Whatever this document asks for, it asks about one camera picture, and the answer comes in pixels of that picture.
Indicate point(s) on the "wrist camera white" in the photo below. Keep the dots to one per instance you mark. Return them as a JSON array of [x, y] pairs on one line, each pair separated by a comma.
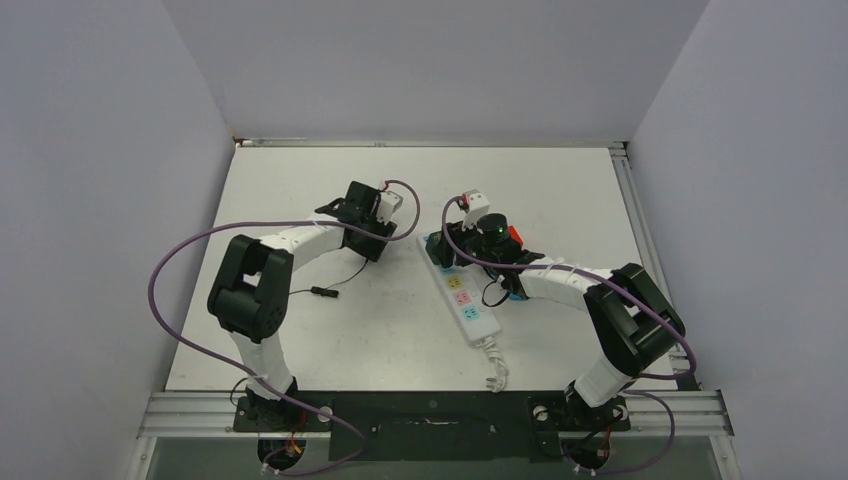
[[475, 205], [388, 204]]

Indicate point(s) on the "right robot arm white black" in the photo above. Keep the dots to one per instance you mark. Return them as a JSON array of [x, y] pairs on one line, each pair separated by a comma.
[[634, 322]]

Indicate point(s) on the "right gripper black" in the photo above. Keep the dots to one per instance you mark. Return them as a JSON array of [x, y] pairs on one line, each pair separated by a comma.
[[458, 236]]

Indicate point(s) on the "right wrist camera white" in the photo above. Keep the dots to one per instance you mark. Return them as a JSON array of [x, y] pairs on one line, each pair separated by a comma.
[[475, 205]]

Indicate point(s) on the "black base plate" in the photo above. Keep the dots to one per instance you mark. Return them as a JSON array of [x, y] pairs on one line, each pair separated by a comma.
[[433, 425]]

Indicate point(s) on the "aluminium frame rail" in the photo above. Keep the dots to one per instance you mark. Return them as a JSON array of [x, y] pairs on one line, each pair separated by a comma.
[[678, 356]]

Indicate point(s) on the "red cube socket adapter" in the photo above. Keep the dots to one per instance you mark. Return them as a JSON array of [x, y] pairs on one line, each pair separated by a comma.
[[514, 235]]

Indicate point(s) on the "white power strip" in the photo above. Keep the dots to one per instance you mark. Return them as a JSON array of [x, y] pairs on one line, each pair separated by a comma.
[[463, 297]]

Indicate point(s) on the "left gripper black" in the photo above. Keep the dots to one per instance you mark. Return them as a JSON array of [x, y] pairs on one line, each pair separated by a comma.
[[369, 251]]

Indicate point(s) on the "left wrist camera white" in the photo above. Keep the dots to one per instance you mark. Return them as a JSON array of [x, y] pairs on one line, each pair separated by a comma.
[[388, 204]]

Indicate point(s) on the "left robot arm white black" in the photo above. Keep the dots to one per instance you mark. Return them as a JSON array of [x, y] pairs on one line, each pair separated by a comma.
[[250, 294]]

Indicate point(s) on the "green cube adapter dragon print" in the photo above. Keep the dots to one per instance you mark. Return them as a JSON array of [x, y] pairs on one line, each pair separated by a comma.
[[438, 250]]

